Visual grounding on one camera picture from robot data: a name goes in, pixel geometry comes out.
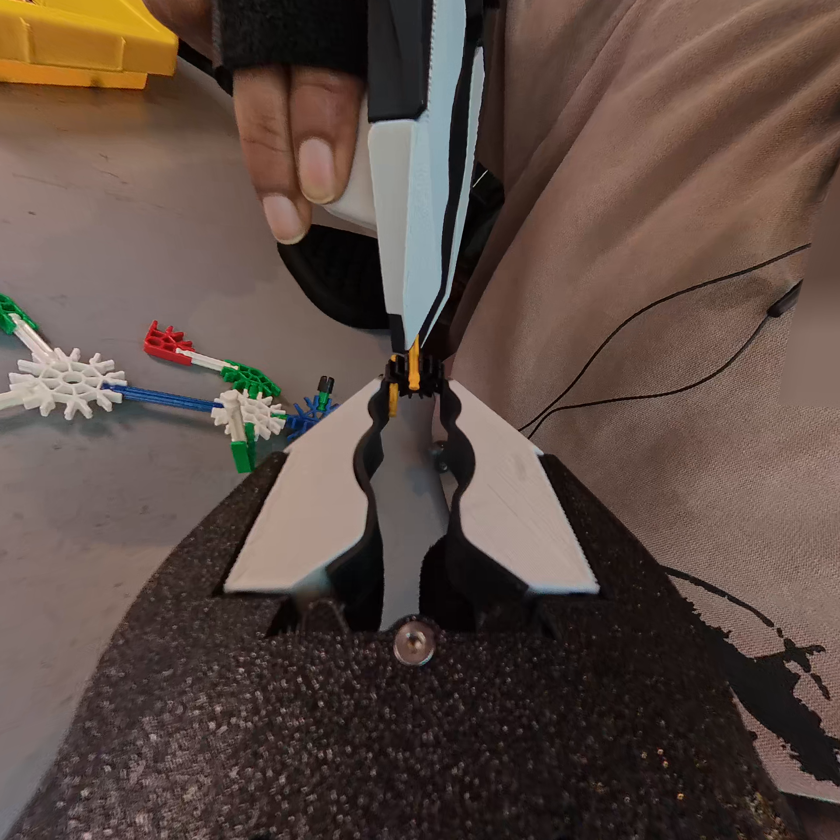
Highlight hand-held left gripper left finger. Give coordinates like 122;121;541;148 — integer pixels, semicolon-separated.
224;381;397;631

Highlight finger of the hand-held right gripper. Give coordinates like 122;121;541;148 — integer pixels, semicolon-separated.
420;0;492;358
368;0;471;353

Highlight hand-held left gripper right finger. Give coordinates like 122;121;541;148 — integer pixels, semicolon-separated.
420;381;605;631

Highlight black yellow toy wheel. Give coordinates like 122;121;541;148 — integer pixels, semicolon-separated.
384;344;437;401

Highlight yellow plastic bin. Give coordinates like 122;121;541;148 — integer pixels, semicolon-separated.
0;0;178;90

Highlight colourful rod connector toy model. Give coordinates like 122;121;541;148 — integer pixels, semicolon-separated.
0;296;340;476

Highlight person's right hand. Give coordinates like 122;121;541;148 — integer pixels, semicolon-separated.
234;66;368;244

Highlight person's beige printed hoodie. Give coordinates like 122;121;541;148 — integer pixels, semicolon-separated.
447;0;840;802

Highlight black earphones with cable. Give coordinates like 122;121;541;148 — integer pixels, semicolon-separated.
519;243;815;434

